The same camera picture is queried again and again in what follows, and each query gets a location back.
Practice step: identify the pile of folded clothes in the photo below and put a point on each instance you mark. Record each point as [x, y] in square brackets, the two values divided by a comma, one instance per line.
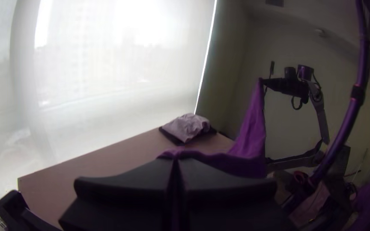
[188, 126]

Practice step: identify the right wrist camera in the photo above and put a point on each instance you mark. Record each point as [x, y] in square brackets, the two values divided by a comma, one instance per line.
[290, 73]

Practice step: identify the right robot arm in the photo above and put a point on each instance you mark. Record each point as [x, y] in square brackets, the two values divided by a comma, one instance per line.
[323, 122]

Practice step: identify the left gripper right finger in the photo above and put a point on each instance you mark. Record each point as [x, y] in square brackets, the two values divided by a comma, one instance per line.
[223, 199]

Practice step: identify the white sheer curtain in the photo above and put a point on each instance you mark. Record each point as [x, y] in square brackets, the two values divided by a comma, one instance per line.
[108, 64]

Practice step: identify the dark t-shirt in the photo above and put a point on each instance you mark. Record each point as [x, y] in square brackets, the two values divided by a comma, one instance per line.
[252, 138]

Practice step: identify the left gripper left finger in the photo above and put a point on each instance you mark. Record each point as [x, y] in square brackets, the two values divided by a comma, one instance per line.
[133, 199]

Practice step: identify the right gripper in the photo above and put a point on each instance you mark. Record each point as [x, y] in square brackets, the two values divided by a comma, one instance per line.
[289, 88]

